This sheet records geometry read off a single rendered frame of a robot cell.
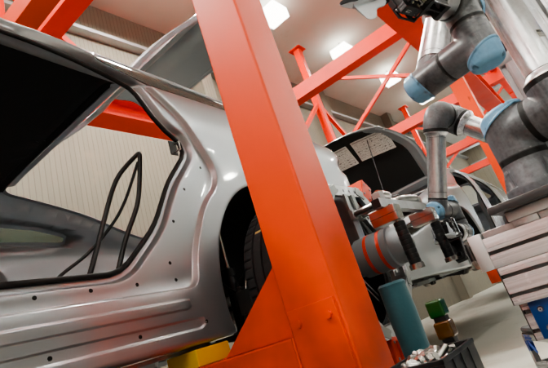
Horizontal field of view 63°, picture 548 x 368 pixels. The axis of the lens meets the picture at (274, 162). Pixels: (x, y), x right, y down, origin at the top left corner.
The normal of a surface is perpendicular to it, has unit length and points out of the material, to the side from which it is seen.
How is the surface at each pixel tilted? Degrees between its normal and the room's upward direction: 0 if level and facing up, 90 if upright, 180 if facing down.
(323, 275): 90
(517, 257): 90
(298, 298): 90
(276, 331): 90
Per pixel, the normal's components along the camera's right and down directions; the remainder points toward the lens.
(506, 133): -0.77, 0.05
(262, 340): -0.61, -0.11
